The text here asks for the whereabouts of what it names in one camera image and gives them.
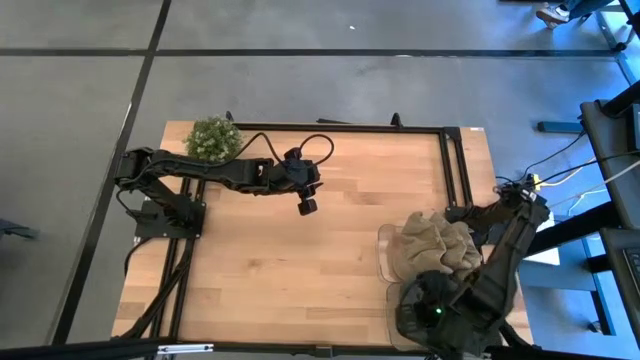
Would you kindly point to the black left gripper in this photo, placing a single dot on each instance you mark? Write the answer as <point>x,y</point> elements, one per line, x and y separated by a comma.
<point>308,207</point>

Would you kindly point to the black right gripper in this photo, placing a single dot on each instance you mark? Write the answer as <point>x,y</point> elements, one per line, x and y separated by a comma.
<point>440,300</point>

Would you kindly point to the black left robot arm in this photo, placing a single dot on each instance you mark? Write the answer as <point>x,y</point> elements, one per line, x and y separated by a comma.
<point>210,170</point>

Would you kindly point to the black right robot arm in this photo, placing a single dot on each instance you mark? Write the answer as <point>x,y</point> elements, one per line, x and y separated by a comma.
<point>515,240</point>

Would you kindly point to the clear plastic bin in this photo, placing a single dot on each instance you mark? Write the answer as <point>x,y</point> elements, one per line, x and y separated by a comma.
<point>391,325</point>

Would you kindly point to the tan cap in tray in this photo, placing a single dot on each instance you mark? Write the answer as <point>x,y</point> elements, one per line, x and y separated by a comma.
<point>385,250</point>

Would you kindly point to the small green artificial plant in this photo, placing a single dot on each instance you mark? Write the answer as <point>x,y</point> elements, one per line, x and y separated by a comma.
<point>212,137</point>

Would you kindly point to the black diagonal beam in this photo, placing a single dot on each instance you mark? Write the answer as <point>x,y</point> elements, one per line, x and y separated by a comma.
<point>575,227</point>

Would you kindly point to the grey desk with keyboard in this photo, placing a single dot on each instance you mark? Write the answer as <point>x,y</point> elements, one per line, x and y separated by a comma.
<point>625,280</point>

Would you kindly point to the blue floor bar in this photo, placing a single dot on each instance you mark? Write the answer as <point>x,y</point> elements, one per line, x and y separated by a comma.
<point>560,127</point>

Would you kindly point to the person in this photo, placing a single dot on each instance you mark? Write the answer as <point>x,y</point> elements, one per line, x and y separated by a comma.
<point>552,14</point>

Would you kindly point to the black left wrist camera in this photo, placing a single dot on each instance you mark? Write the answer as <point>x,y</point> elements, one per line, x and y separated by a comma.
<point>302,171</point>

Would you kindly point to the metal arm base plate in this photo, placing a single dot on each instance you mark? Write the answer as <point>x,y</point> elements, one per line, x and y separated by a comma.
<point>150,227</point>

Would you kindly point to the silver corner bracket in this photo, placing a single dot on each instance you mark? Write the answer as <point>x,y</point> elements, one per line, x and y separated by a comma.
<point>185,348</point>

